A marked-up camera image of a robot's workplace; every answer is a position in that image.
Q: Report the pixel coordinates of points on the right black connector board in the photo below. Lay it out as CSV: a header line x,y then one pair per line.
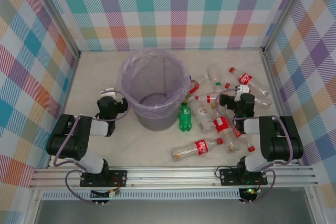
x,y
248,192

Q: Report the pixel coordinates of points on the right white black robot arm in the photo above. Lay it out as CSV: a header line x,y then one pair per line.
x,y
283,142

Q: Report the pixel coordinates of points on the left black connector board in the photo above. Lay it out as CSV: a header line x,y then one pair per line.
x,y
101,195

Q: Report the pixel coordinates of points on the black connector board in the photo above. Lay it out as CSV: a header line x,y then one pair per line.
x,y
101,195
248,192

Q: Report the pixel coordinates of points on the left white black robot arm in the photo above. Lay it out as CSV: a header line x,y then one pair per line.
x,y
65,134

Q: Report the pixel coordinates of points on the green Sprite plastic bottle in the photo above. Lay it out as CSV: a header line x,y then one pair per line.
x,y
185,116

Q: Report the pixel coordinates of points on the clear bottle narrow red label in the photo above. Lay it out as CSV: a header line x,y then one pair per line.
x,y
208,98

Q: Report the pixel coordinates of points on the aluminium frame post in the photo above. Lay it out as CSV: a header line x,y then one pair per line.
x,y
286,14
56,16

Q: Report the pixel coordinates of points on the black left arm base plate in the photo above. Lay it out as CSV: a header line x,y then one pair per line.
x,y
118,178

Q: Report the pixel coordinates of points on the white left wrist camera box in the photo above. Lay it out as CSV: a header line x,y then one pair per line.
x,y
110,92

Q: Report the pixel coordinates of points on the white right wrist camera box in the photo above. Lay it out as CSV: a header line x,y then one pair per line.
x,y
242,89

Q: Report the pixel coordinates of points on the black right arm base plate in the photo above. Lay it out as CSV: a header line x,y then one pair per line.
x,y
228,176

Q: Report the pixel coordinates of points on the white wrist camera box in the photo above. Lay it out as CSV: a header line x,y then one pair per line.
x,y
110,92
242,89

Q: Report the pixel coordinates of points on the aluminium frame leg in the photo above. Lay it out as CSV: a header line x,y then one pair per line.
x,y
32,208
313,205

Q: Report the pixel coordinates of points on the clear bottle yellow cap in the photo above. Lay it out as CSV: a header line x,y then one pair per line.
x,y
213,106

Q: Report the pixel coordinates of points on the grey round waste bin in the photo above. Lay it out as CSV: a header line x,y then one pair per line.
x,y
157,123

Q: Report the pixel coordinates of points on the aluminium mounting rail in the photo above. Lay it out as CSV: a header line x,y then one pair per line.
x,y
170,176

